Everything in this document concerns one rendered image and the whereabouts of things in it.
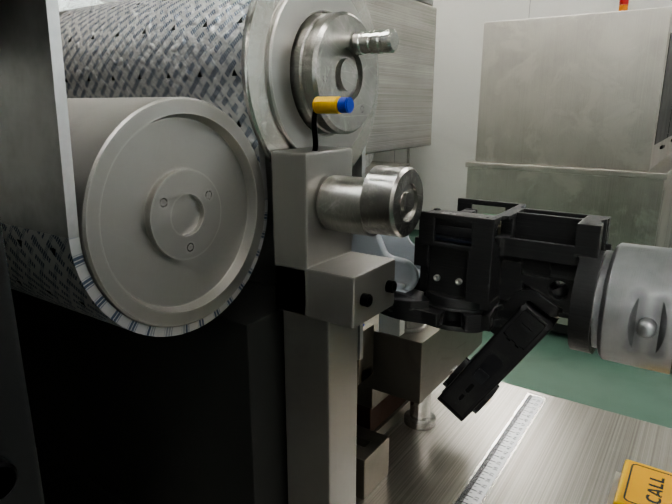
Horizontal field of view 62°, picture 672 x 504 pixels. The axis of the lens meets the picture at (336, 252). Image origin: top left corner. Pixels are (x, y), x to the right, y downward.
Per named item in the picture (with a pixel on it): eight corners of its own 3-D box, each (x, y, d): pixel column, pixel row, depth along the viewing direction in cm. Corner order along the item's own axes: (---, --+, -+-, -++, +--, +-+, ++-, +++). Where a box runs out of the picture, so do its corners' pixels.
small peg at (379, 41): (387, 46, 34) (392, 24, 34) (348, 48, 35) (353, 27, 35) (397, 56, 35) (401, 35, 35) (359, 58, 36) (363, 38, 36)
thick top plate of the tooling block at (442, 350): (419, 404, 50) (422, 342, 48) (138, 314, 72) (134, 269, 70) (482, 343, 63) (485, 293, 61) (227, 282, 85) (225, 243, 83)
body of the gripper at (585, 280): (452, 196, 44) (621, 212, 37) (446, 299, 46) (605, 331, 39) (408, 211, 38) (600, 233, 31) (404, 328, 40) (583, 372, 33)
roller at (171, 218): (99, 362, 26) (67, 95, 23) (-113, 272, 40) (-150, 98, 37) (268, 292, 35) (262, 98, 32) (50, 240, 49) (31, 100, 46)
